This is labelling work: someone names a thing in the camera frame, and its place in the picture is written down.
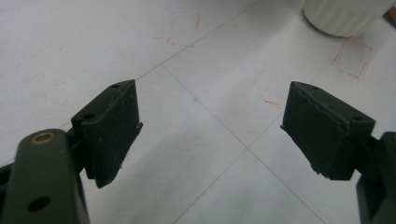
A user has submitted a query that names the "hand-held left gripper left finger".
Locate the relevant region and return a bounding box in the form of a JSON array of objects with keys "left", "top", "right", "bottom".
[{"left": 70, "top": 78, "right": 144, "bottom": 189}]

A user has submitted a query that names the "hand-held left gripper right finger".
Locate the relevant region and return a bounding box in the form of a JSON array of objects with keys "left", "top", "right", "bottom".
[{"left": 279, "top": 80, "right": 376, "bottom": 181}]

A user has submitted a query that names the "white ribbed cup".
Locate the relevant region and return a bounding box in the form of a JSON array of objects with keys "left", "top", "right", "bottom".
[{"left": 303, "top": 0, "right": 396, "bottom": 37}]

